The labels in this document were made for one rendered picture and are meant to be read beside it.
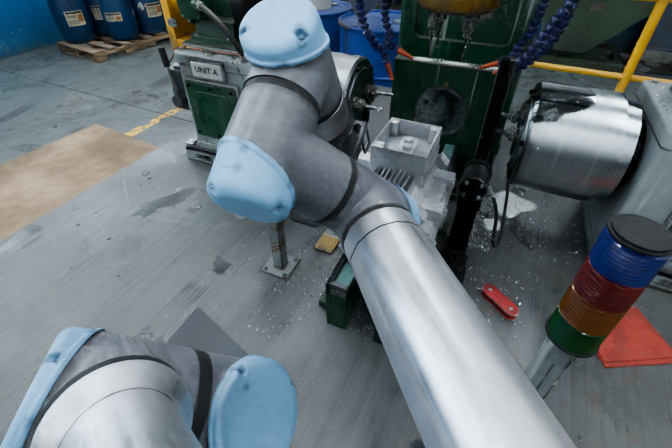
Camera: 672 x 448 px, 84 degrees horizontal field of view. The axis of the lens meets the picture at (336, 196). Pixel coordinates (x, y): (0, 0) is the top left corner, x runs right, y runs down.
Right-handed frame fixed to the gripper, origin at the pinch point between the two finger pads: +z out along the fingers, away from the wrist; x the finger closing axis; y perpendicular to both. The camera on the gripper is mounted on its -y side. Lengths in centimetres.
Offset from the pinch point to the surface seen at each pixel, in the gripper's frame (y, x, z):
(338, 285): -12.3, -1.5, 11.0
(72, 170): 10, 213, 114
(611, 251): -2.5, -33.8, -14.4
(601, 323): -8.2, -36.6, -6.3
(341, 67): 39.1, 18.3, 14.9
